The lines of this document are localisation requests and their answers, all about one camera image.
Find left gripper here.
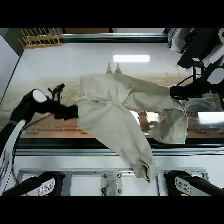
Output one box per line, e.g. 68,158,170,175
51,102,80,121

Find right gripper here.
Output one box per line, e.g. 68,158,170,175
169,84,203,101

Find beige pants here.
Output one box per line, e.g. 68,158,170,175
75,72,190,184

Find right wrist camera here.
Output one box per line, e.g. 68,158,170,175
189,57,205,88

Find silver frame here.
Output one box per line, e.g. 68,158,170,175
13,32,224,197

